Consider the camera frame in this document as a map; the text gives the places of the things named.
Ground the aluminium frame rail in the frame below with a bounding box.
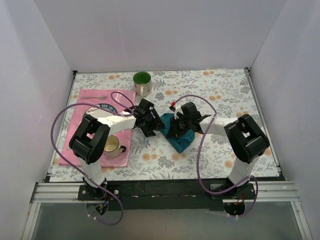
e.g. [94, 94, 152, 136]
[23, 179, 312, 240]

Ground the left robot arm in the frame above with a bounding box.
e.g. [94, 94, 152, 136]
[69, 99, 165, 200]

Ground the teal cloth napkin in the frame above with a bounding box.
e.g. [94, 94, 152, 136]
[158, 113, 195, 153]

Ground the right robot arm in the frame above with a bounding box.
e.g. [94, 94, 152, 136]
[167, 102, 270, 199]

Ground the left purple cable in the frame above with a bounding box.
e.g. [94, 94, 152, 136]
[50, 91, 140, 226]

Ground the cream enamel cup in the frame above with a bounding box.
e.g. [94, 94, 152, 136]
[103, 135, 127, 158]

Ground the pink placemat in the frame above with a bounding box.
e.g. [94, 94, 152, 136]
[62, 88, 136, 167]

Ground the silver fork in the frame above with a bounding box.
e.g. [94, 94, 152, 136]
[80, 96, 107, 100]

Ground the white plate blue rim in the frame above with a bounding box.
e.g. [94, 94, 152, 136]
[82, 103, 118, 119]

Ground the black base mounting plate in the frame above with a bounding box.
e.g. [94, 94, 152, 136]
[77, 179, 256, 211]

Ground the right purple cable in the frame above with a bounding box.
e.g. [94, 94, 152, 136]
[169, 94, 259, 218]

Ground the floral tablecloth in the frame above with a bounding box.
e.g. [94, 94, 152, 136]
[49, 69, 280, 183]

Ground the purple cable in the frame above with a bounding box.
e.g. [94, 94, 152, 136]
[50, 91, 140, 226]
[169, 94, 259, 218]

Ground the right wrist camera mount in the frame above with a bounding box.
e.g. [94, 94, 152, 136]
[169, 101, 184, 120]

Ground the green inside floral mug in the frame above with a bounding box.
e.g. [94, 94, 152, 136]
[133, 71, 152, 98]

